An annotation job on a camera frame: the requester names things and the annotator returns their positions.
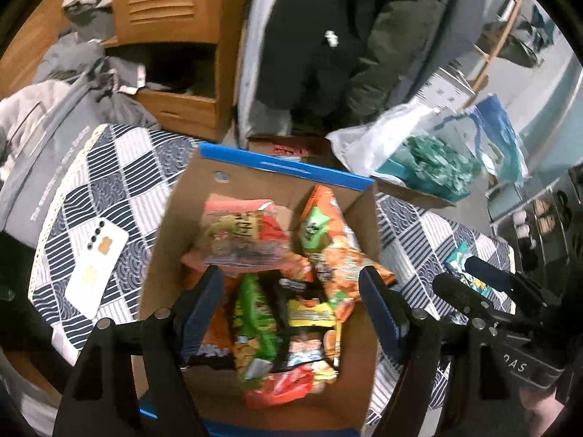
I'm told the orange packet with green label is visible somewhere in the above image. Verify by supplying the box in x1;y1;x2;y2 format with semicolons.
298;186;349;256

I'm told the blue plastic bag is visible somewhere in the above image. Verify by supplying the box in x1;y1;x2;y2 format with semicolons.
455;93;529;187

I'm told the green snack packet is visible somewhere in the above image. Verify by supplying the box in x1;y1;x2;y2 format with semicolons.
233;275;279;383

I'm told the brown orange snack packet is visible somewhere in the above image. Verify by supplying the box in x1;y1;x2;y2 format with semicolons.
319;250;397;324

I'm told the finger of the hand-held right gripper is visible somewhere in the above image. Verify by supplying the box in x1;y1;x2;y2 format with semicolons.
463;256;549;315
432;273;511;328

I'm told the wooden louvred cabinet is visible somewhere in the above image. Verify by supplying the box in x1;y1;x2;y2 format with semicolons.
102;0;249;144

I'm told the orange packet with white lettering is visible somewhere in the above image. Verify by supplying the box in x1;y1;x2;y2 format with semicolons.
198;319;235;360

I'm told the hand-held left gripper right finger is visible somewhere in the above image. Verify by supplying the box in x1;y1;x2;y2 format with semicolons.
359;266;529;437

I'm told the metal shelf rack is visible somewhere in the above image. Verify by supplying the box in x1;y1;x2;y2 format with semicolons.
487;168;583;274

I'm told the olive jacket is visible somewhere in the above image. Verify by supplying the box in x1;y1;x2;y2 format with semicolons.
346;0;456;123

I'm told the plain orange snack packet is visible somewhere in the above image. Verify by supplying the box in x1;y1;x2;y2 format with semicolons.
246;364;329;410

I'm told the blue-edged cardboard box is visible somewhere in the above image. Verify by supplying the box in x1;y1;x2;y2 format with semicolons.
137;142;383;437

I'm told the yellow and red snack packet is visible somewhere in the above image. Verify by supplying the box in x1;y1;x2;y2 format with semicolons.
182;196;292;278

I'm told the teal crumpled plastic bag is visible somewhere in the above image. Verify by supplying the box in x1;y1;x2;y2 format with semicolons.
387;134;484;201

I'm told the plain brown cardboard box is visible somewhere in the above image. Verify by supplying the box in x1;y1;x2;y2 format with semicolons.
246;133;338;165

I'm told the wooden board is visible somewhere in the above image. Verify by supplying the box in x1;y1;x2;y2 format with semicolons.
0;0;69;96

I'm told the person's right forearm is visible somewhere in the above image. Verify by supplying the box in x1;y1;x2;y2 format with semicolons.
519;382;566;437

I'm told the navy white patterned tablecloth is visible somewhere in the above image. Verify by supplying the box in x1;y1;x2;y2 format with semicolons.
27;123;515;424

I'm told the wooden clothes rack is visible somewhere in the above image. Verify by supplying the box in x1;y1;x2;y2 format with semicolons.
465;0;524;96

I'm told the grey hoodie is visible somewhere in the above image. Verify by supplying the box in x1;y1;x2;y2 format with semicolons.
0;0;160;237

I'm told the black jacket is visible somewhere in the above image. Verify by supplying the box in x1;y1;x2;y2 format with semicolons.
255;0;379;133

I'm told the white snack packet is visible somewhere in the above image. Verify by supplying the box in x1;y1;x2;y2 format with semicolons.
282;332;340;374

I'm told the teal blue snack packet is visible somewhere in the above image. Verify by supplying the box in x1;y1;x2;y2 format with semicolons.
444;242;495;301

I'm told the white smartphone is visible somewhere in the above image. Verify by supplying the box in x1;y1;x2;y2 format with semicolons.
64;219;129;320

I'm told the black and yellow snack packet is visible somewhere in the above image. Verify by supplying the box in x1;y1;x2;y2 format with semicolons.
278;282;338;328

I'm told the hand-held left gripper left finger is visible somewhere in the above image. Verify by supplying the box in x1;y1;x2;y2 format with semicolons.
52;265;225;437

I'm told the white plastic bag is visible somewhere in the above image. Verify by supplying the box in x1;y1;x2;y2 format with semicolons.
327;100;456;178

